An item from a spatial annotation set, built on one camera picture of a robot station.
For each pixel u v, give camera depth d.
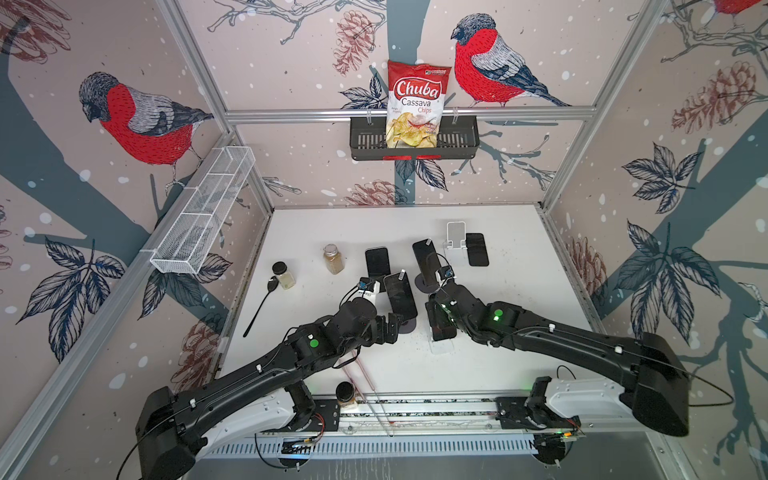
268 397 0.60
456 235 1.00
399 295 0.83
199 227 0.75
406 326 0.88
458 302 0.58
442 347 0.84
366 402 0.77
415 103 0.83
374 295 0.67
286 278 0.93
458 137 0.95
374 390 0.78
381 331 0.65
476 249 1.07
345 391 0.69
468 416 0.75
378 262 0.88
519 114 0.93
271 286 0.98
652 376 0.40
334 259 0.95
